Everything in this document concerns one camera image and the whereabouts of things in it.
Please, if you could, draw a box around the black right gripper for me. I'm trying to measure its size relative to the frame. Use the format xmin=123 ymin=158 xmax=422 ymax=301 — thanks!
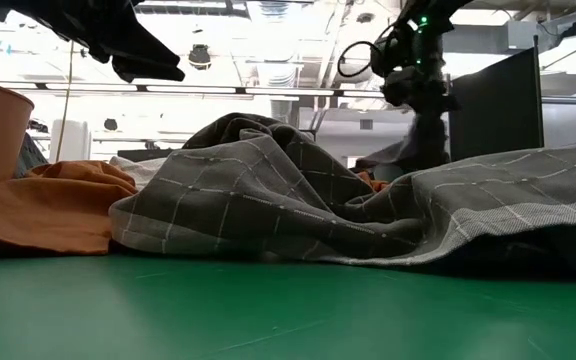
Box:
xmin=380 ymin=64 xmax=462 ymax=114

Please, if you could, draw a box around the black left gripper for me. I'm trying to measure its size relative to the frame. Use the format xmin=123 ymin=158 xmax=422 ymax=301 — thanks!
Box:
xmin=0 ymin=0 xmax=187 ymax=84

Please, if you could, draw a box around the white towel with red checks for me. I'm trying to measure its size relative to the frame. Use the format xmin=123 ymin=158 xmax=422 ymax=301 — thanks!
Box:
xmin=109 ymin=155 xmax=169 ymax=191

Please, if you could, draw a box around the grey checked towel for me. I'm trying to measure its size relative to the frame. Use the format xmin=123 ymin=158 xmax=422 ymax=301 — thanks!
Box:
xmin=109 ymin=112 xmax=576 ymax=277

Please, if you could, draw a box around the ceiling light strip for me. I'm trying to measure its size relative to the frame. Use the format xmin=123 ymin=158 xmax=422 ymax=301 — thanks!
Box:
xmin=145 ymin=84 xmax=239 ymax=95
xmin=245 ymin=87 xmax=335 ymax=98
xmin=342 ymin=89 xmax=385 ymax=99

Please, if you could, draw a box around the black partition panel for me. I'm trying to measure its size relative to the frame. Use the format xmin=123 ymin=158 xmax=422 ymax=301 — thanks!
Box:
xmin=448 ymin=35 xmax=545 ymax=162

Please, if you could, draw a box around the black monitor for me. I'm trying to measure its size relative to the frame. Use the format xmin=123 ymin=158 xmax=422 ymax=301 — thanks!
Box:
xmin=116 ymin=147 xmax=189 ymax=162

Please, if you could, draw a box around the white rounded appliance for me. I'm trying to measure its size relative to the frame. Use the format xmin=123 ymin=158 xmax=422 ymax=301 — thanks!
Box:
xmin=49 ymin=118 xmax=92 ymax=162

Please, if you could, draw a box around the hanging yellow cord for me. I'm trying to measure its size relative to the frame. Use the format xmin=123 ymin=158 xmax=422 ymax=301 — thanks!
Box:
xmin=55 ymin=42 xmax=75 ymax=162

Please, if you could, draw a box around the corrugated ventilation duct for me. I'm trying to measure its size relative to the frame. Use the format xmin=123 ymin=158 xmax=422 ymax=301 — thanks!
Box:
xmin=267 ymin=0 xmax=302 ymax=127

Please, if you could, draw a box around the braided cable bundle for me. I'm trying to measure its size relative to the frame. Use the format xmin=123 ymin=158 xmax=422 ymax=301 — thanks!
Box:
xmin=15 ymin=132 xmax=49 ymax=179

